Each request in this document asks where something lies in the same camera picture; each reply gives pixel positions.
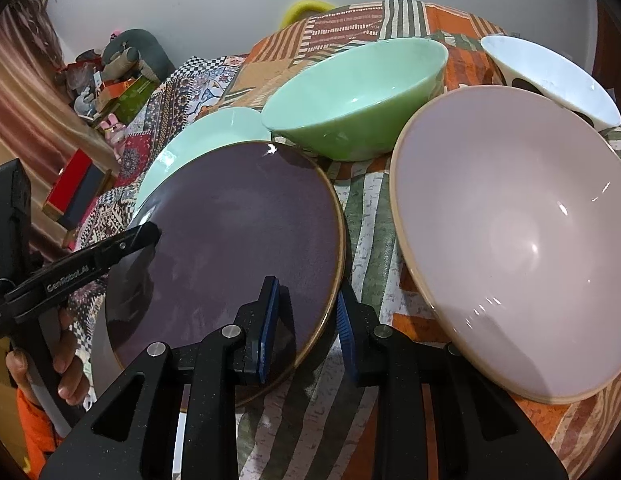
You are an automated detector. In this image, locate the patterned patchwork blanket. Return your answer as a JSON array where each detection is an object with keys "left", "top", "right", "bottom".
[{"left": 64, "top": 54, "right": 246, "bottom": 361}]

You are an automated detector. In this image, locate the person's left hand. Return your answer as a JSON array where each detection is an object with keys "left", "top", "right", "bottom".
[{"left": 6, "top": 309, "right": 89, "bottom": 406}]

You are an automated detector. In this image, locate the pink bunny toy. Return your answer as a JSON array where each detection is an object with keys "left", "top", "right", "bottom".
[{"left": 99, "top": 113, "right": 126, "bottom": 148}]

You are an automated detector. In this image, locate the pink bowl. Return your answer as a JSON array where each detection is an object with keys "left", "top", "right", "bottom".
[{"left": 390, "top": 86, "right": 621, "bottom": 404}]

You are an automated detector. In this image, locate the mint green plate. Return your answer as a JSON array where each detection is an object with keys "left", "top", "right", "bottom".
[{"left": 134, "top": 107, "right": 271, "bottom": 214}]

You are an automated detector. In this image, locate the red and blue box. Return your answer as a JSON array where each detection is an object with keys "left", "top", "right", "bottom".
[{"left": 42, "top": 150, "right": 115, "bottom": 231}]

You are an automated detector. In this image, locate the orange sleeve forearm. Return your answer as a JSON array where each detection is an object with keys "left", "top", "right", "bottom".
[{"left": 16, "top": 389, "right": 63, "bottom": 479}]

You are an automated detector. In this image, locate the striped brown curtain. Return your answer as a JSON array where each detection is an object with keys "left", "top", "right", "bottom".
[{"left": 0, "top": 0, "right": 118, "bottom": 260}]

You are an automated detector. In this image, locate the mint green bowl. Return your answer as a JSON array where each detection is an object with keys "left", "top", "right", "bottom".
[{"left": 262, "top": 37, "right": 448, "bottom": 162}]

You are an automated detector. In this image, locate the yellow chair back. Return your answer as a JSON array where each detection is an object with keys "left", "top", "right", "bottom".
[{"left": 279, "top": 0, "right": 335, "bottom": 29}]

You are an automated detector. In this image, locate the dark purple plate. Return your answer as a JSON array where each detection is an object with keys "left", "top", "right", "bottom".
[{"left": 104, "top": 140, "right": 348, "bottom": 409}]

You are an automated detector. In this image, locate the green cardboard box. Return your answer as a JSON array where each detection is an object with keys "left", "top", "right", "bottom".
[{"left": 112, "top": 76, "right": 158, "bottom": 125}]

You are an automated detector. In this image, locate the grey plush toy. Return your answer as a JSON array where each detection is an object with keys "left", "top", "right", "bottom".
[{"left": 101, "top": 28, "right": 175, "bottom": 84}]

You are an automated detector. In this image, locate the white spotted bowl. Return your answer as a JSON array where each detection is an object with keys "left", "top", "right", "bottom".
[{"left": 480, "top": 35, "right": 621, "bottom": 131}]

